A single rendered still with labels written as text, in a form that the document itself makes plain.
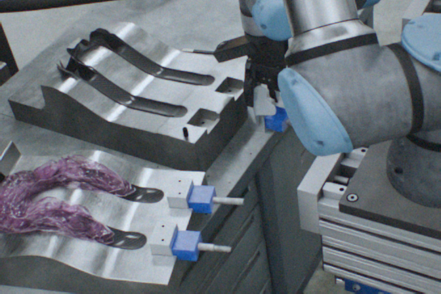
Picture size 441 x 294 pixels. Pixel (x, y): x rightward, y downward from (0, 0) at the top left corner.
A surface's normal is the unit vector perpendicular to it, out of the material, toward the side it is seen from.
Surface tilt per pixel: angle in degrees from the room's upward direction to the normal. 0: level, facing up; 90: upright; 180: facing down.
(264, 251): 90
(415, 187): 72
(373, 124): 85
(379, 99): 55
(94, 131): 90
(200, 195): 0
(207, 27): 0
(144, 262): 0
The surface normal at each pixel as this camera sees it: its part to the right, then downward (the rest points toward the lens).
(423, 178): -0.59, 0.33
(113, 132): -0.50, 0.61
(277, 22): 0.22, 0.61
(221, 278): 0.85, 0.23
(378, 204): -0.14, -0.76
